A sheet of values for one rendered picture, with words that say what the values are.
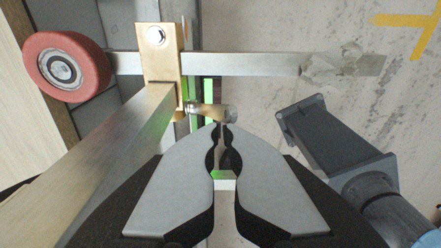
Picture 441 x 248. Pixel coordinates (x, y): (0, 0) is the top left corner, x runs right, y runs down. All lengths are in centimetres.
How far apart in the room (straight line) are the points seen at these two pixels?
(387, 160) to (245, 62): 75
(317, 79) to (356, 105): 124
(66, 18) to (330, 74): 46
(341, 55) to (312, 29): 95
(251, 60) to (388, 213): 71
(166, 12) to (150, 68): 19
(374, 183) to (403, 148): 113
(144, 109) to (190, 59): 11
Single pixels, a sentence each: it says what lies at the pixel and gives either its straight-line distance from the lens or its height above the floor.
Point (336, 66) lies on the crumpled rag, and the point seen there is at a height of 88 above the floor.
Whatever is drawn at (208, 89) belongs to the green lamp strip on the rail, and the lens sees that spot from 44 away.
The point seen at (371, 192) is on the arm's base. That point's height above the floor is 67.
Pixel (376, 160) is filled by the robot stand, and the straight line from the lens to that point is 90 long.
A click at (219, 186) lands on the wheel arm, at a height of 84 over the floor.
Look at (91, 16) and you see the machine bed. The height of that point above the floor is 65.
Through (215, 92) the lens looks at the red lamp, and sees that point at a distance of 44.
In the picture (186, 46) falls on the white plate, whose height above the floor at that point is 80.
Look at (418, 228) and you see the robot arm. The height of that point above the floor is 81.
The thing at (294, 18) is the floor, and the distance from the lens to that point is 120.
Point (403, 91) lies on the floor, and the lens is 169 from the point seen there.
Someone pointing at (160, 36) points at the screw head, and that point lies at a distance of 25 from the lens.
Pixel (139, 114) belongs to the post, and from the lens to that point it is 17.
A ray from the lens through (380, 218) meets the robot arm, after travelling 84.
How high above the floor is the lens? 112
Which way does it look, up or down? 62 degrees down
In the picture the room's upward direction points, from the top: 178 degrees clockwise
